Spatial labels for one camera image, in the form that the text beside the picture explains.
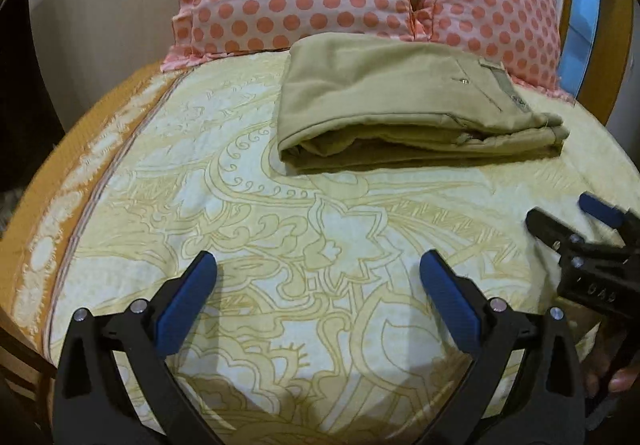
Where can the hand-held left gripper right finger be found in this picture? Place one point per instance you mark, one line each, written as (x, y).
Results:
(451, 307)

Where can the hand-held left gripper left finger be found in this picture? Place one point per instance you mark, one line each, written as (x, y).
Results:
(184, 307)

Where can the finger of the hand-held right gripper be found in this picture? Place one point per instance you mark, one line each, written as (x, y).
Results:
(597, 207)
(550, 227)

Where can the khaki pants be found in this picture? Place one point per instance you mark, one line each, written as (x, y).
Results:
(390, 100)

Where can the person's right hand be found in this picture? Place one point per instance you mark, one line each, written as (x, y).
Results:
(625, 380)

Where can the yellow floral bed sheet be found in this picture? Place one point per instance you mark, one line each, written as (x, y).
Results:
(300, 225)

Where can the wooden headboard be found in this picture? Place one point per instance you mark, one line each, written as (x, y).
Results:
(619, 50)

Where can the blue glass panel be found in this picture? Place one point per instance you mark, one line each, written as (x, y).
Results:
(585, 15)

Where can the wooden bed frame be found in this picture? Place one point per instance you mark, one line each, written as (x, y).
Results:
(20, 365)

